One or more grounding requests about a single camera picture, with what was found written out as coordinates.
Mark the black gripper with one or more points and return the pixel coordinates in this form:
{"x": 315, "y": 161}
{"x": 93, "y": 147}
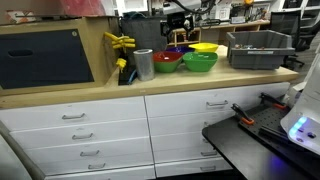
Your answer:
{"x": 176, "y": 20}

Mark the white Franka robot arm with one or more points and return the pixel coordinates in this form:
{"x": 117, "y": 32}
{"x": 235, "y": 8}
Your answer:
{"x": 310, "y": 100}

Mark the blue plastic bowl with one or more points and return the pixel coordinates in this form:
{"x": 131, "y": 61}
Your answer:
{"x": 180, "y": 49}

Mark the yellow plastic bowl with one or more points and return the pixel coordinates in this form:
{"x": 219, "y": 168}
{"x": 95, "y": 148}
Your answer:
{"x": 204, "y": 47}

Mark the green plastic bowl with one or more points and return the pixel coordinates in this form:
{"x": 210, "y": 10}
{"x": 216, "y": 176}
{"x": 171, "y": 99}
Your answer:
{"x": 166, "y": 67}
{"x": 200, "y": 62}

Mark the gray fabric basket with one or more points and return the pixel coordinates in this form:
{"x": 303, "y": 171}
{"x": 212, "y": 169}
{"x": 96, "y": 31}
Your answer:
{"x": 143, "y": 33}

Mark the silver metal cylinder cup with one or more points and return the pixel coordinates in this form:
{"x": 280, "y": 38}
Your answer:
{"x": 144, "y": 65}

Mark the teal cloth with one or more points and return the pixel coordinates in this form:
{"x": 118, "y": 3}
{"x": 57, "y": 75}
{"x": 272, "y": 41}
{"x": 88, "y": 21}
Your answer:
{"x": 135, "y": 14}

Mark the small yellow spring clamp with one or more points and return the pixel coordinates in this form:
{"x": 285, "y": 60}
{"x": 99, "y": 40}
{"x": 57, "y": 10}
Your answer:
{"x": 121, "y": 63}

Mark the gray plastic storage bin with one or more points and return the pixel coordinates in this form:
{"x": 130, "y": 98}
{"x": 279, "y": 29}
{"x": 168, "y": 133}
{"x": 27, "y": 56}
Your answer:
{"x": 260, "y": 60}

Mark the red translucent sheet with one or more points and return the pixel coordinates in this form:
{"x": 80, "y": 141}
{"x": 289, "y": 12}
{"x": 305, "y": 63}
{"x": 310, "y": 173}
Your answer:
{"x": 81, "y": 7}

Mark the black orange bar clamp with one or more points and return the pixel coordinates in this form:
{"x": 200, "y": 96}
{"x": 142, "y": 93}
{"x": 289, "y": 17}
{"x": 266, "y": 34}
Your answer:
{"x": 271, "y": 101}
{"x": 245, "y": 116}

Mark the black office chair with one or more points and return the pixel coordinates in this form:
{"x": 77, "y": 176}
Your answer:
{"x": 283, "y": 21}

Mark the white drawer cabinet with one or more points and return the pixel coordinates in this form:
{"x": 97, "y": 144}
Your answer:
{"x": 110, "y": 130}

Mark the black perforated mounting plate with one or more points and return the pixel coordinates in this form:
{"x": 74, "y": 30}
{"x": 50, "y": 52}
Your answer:
{"x": 266, "y": 121}

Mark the wooden box with black panel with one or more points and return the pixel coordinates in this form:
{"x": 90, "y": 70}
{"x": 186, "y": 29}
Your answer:
{"x": 50, "y": 56}

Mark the black robot table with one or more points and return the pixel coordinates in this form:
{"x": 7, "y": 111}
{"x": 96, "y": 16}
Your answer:
{"x": 240, "y": 153}

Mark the printed cardboard box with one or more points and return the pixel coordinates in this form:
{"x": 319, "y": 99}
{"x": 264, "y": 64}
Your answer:
{"x": 18, "y": 16}

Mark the gray curved object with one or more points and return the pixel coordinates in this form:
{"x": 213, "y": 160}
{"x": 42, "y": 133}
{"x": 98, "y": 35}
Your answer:
{"x": 16, "y": 150}

